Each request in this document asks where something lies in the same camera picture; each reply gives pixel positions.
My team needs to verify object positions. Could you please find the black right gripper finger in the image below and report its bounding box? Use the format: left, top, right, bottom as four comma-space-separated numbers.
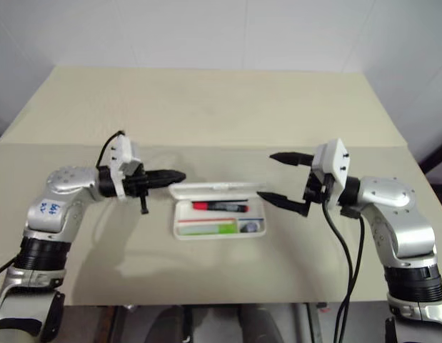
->
256, 191, 313, 218
269, 151, 316, 169

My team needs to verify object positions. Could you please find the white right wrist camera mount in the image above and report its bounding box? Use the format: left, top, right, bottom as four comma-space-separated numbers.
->
311, 138, 349, 208

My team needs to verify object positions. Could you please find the green highlighter pen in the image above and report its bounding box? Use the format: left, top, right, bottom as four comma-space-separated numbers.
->
178, 222, 240, 237

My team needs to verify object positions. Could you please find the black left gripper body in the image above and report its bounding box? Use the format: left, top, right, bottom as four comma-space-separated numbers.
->
122, 167, 152, 216

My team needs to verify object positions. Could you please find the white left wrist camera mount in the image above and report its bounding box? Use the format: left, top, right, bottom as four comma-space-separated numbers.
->
105, 134, 143, 199

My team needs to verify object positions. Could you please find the black marker with red cap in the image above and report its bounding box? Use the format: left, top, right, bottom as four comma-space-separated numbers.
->
191, 200, 250, 213

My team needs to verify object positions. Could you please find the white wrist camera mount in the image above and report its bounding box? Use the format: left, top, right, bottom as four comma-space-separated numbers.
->
105, 134, 143, 199
311, 138, 349, 208

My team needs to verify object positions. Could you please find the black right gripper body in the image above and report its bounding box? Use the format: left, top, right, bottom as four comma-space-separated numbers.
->
302, 167, 336, 207

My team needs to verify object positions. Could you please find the white hard pencil case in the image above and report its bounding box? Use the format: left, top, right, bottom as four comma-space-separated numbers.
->
169, 181, 268, 241

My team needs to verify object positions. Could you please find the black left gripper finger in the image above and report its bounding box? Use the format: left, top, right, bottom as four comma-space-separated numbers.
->
145, 169, 187, 182
148, 178, 185, 189

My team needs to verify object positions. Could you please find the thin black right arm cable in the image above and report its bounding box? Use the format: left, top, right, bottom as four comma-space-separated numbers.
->
333, 216, 366, 343

